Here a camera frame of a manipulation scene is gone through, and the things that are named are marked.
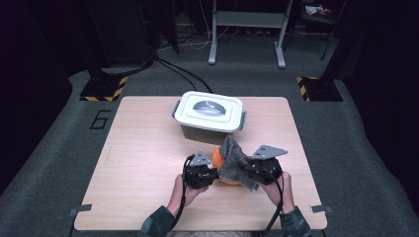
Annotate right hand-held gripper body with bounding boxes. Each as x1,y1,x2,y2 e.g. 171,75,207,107
250,144,290,186

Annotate left hand-held gripper black cable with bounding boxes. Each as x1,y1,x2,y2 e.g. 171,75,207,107
171,154,196,231

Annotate grey tape piece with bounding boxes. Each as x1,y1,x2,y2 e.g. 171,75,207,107
309,204,333,214
68,203,93,217

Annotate person's right hand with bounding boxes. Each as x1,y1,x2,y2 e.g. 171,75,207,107
258,171,295,215

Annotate orange plush toy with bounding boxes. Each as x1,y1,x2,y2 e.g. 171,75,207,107
211,146,243,187

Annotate hand-held gripper black cable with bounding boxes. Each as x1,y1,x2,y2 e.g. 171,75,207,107
260,164,286,236
171,154,196,231

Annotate right hand-held gripper black cable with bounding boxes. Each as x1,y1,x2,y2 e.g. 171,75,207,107
260,164,286,236

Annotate black tripod stand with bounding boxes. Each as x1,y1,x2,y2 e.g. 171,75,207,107
320,0,347,62

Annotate black floor cable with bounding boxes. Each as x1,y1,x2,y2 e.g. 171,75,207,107
157,60,199,93
154,56,214,94

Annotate white metal desk frame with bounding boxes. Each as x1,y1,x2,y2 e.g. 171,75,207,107
208,0,294,69

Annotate black yellow striped base plate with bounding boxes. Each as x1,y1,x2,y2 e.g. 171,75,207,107
79,76,128,103
295,76,344,103

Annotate person's left hand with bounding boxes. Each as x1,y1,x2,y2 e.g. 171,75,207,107
167,174,210,216

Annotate grey fluffy cloth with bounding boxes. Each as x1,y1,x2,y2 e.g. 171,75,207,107
217,133,261,193

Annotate white cable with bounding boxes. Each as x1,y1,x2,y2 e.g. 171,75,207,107
184,0,230,51

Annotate grey transparent storage box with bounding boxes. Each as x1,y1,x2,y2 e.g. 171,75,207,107
171,98,247,146

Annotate dark cabinet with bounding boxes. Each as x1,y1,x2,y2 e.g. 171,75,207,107
83,0,156,67

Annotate colourful small item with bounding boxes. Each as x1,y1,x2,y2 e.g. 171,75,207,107
304,4,332,17

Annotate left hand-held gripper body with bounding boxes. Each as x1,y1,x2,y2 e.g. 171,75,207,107
182,150,218,191

